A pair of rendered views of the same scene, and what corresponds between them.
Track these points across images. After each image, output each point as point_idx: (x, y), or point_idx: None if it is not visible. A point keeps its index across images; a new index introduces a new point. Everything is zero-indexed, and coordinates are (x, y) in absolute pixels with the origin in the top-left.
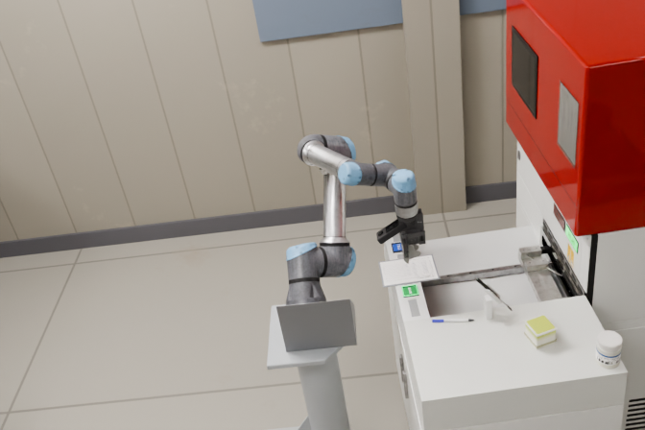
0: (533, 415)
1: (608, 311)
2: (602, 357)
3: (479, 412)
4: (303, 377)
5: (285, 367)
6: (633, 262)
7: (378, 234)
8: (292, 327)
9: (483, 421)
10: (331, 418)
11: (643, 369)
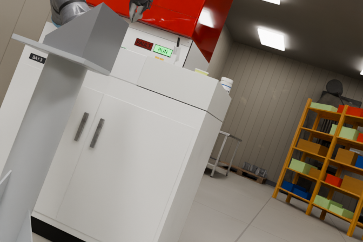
0: (217, 115)
1: None
2: (227, 88)
3: (216, 102)
4: (57, 103)
5: (92, 66)
6: (189, 66)
7: None
8: (97, 32)
9: (213, 112)
10: (50, 163)
11: None
